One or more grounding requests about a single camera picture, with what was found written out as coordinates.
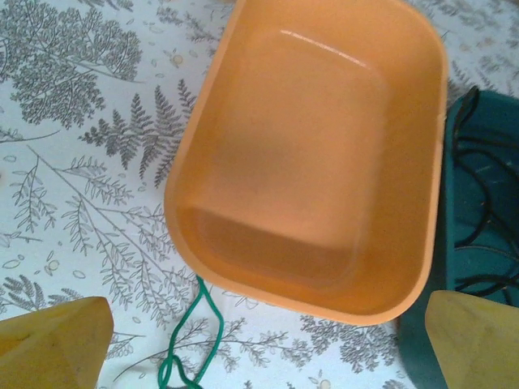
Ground orange plastic bin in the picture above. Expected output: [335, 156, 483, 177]
[164, 0, 449, 327]

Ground teal plastic bin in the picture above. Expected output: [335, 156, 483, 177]
[395, 88, 519, 389]

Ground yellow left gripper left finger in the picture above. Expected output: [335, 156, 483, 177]
[0, 297, 114, 389]

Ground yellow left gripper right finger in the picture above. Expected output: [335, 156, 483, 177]
[425, 289, 519, 389]

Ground floral print tablecloth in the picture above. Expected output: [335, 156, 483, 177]
[0, 0, 519, 389]

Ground green cable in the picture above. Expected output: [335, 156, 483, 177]
[157, 275, 225, 389]

